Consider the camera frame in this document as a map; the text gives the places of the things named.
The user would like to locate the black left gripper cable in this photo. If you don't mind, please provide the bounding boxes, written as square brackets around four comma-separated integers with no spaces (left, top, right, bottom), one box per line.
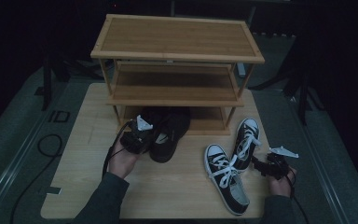
[102,120,132,179]

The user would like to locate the black cable on floor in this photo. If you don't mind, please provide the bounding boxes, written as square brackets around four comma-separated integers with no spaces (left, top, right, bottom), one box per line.
[8,133,64,224]

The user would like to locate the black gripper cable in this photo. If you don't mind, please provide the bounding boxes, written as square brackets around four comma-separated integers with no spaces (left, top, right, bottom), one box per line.
[283,167,310,224]
[102,120,132,179]

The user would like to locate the person's right hand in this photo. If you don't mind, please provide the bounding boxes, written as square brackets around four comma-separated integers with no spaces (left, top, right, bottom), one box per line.
[267,167,298,199]

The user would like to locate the black metal stand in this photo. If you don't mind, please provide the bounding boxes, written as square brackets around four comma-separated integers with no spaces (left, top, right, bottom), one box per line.
[34,52,104,112]
[248,34,325,126]

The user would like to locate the grey stand foot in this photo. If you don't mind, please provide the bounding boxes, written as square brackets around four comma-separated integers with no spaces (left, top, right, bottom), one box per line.
[236,62,247,78]

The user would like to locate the black slip-on shoe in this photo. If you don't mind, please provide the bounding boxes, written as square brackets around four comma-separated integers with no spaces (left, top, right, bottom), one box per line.
[139,106,172,132]
[148,106,192,164]

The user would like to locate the person's left hand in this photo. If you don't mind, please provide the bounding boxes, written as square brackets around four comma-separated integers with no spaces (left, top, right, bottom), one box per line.
[106,141,143,180]

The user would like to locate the grey metal floor rail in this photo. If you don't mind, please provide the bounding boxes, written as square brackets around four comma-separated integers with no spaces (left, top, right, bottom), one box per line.
[0,102,57,224]
[290,96,355,224]

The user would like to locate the grey metal pole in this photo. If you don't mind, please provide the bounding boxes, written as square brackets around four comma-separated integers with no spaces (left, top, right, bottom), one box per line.
[245,5,258,32]

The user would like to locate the black canvas sneaker white laces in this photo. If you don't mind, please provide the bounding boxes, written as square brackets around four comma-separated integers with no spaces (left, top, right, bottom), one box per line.
[203,143,251,217]
[231,117,262,173]

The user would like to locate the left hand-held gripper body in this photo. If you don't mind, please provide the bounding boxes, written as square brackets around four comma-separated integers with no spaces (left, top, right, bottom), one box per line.
[119,114,154,155]

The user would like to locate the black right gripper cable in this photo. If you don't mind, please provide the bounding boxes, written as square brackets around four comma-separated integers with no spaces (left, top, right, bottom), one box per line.
[283,167,310,224]

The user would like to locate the wooden three-tier shoe rack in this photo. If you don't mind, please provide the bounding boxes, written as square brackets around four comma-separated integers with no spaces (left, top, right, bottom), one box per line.
[89,13,266,136]

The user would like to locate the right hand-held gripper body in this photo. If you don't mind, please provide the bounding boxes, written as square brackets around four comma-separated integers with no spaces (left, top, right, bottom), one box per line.
[264,145,299,181]

